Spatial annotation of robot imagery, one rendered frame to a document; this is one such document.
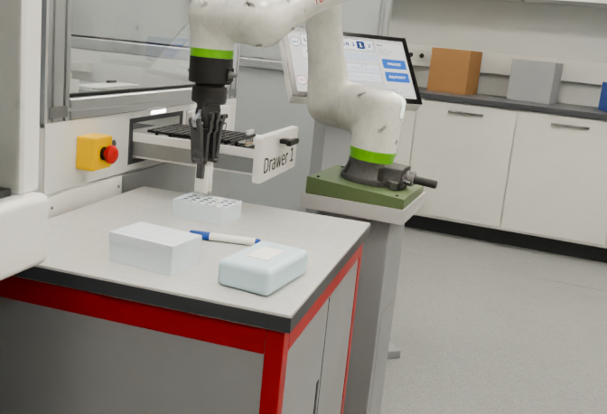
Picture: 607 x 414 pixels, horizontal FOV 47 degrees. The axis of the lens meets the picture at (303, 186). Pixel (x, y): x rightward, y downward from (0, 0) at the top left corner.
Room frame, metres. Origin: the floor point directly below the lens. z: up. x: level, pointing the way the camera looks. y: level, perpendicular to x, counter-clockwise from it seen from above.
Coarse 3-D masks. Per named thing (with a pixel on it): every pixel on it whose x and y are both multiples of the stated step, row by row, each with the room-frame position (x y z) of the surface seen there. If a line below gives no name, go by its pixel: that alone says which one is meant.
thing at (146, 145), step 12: (144, 132) 1.78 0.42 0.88; (132, 144) 1.69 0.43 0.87; (144, 144) 1.68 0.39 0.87; (156, 144) 1.68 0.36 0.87; (168, 144) 1.67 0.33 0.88; (180, 144) 1.66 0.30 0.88; (132, 156) 1.70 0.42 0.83; (144, 156) 1.68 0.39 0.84; (156, 156) 1.68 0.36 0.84; (168, 156) 1.67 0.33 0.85; (180, 156) 1.66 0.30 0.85; (228, 156) 1.63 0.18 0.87; (240, 156) 1.62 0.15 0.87; (252, 156) 1.61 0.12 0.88; (216, 168) 1.64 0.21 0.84; (228, 168) 1.63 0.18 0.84; (240, 168) 1.62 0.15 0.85; (252, 168) 1.61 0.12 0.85
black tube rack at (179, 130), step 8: (152, 128) 1.75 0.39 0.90; (160, 128) 1.76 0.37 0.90; (168, 128) 1.79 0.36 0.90; (176, 128) 1.80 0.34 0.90; (184, 128) 1.81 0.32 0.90; (176, 136) 1.85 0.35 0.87; (184, 136) 1.70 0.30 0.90; (224, 136) 1.73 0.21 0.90; (232, 136) 1.75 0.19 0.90; (224, 144) 1.69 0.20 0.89; (232, 144) 1.82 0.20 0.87; (240, 144) 1.83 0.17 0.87
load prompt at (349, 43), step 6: (306, 42) 2.64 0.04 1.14; (348, 42) 2.71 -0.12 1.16; (354, 42) 2.72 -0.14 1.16; (360, 42) 2.74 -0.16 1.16; (366, 42) 2.75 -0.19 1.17; (372, 42) 2.76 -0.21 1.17; (348, 48) 2.70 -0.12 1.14; (354, 48) 2.71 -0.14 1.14; (360, 48) 2.72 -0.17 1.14; (366, 48) 2.73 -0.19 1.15; (372, 48) 2.74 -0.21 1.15
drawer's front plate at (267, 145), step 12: (276, 132) 1.70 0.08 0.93; (288, 132) 1.79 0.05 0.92; (264, 144) 1.61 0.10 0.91; (276, 144) 1.70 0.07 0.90; (264, 156) 1.61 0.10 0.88; (276, 156) 1.71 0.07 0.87; (288, 156) 1.80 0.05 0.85; (276, 168) 1.72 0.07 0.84; (288, 168) 1.81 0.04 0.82; (252, 180) 1.59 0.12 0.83; (264, 180) 1.63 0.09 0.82
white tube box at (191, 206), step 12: (180, 204) 1.45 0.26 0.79; (192, 204) 1.44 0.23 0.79; (204, 204) 1.43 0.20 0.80; (216, 204) 1.45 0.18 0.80; (228, 204) 1.46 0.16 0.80; (240, 204) 1.49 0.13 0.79; (180, 216) 1.45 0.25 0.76; (192, 216) 1.44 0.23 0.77; (204, 216) 1.43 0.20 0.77; (216, 216) 1.42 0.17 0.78; (228, 216) 1.43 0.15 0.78
